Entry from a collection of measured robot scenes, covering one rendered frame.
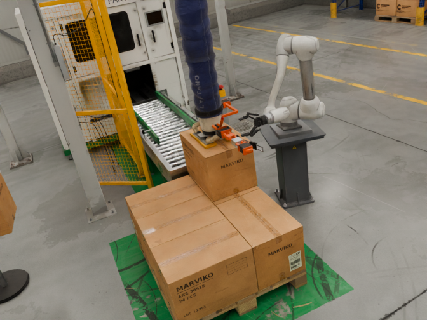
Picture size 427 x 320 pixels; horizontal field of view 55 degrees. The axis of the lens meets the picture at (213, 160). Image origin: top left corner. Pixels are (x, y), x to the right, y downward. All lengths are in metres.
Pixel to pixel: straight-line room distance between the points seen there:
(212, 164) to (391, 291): 1.56
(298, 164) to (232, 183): 0.84
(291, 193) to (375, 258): 1.00
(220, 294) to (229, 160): 0.99
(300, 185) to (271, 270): 1.23
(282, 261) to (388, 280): 0.81
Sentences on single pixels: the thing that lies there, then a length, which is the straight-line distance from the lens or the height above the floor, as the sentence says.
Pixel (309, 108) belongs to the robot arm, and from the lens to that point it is 3.58.
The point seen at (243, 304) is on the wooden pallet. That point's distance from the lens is 3.03.
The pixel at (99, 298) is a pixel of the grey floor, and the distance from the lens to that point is 3.56.
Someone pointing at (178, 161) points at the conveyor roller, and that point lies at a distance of 3.94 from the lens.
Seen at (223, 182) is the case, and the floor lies 0.69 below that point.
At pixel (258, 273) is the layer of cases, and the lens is 2.92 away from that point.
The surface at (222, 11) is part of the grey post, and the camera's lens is 6.62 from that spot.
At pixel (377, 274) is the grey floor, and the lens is 3.37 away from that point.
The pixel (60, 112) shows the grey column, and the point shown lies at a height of 1.19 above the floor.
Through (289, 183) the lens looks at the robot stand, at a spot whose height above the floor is 0.24.
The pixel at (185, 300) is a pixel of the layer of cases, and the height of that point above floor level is 0.36.
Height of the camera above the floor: 2.34
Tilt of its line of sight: 28 degrees down
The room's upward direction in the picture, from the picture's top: 10 degrees counter-clockwise
